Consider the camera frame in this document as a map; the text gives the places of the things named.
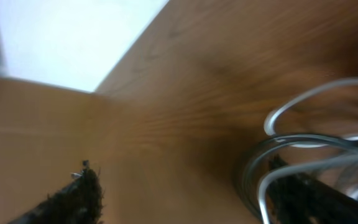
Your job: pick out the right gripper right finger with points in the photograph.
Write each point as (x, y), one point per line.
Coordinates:
(302, 199)

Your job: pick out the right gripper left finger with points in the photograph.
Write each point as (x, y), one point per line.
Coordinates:
(80, 202)

